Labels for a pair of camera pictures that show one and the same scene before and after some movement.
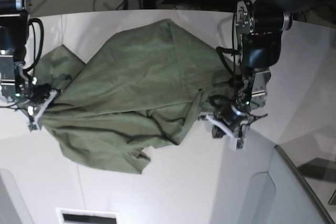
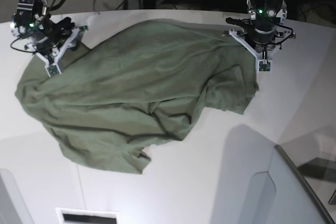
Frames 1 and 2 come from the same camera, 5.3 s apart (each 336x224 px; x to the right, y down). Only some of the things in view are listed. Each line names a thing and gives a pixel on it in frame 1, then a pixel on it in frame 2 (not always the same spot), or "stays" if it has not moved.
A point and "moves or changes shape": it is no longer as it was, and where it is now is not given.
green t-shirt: x=144 y=92 moves or changes shape
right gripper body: x=225 y=114 -> x=262 y=37
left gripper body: x=39 y=93 -> x=48 y=33
